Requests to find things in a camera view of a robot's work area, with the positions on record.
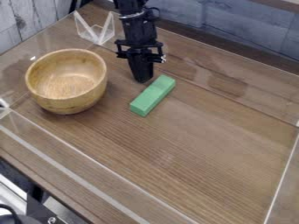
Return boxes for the wooden bowl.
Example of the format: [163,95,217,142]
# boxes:
[24,48,108,115]

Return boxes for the green rectangular block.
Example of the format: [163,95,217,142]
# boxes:
[129,75,176,117]

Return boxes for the black cable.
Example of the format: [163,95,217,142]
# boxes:
[0,204,18,224]

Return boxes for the clear acrylic corner bracket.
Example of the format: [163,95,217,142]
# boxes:
[73,10,116,46]

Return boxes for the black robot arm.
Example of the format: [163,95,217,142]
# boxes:
[113,0,164,83]

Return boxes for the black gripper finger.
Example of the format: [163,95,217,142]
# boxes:
[140,49,153,83]
[127,50,141,82]

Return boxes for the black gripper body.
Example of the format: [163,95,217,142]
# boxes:
[116,10,165,63]

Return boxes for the black metal mount bracket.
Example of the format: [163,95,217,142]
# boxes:
[25,196,58,224]

